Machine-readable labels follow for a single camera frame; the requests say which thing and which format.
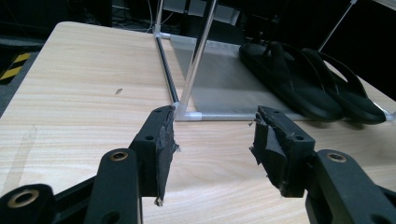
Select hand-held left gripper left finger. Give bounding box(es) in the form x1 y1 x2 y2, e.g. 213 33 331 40
129 105 181 207

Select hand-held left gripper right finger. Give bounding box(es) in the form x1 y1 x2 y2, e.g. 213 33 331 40
249 105 316 199

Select black flip-flop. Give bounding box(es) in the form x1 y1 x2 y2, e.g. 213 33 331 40
301 47 388 125
238 40 345 122

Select metal shoe rack grey shelves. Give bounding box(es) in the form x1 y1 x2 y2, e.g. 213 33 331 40
153 0 396 122

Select yellow black striped stand base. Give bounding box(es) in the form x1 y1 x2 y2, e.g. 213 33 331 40
0 51 32 86

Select white metal desk frame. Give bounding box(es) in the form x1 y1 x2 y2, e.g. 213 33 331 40
162 0 242 26

